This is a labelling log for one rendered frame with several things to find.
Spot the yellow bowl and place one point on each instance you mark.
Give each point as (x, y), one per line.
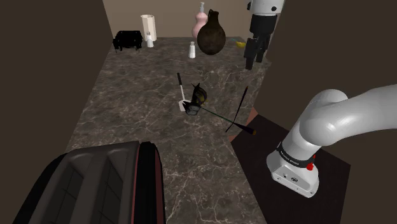
(240, 44)

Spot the tall white container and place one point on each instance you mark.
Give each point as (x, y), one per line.
(149, 24)

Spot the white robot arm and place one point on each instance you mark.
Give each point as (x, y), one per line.
(322, 124)

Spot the thin green stick with dark tip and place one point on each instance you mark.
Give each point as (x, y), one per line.
(229, 121)

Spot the dark brown vase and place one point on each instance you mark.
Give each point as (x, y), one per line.
(211, 36)

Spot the pink soap dispenser bottle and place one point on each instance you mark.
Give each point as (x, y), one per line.
(198, 23)

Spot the dark robot stand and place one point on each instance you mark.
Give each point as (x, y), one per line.
(263, 192)

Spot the black toaster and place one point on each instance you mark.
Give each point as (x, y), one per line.
(127, 39)

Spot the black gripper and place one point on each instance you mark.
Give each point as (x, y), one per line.
(263, 26)

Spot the small white shaker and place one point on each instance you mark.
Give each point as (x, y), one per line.
(192, 51)
(149, 41)

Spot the thin black stick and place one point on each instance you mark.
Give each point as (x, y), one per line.
(239, 107)

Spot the dark yellow and grey figure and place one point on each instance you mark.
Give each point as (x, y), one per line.
(196, 99)

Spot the large dark grey appliance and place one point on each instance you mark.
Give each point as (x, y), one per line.
(93, 186)

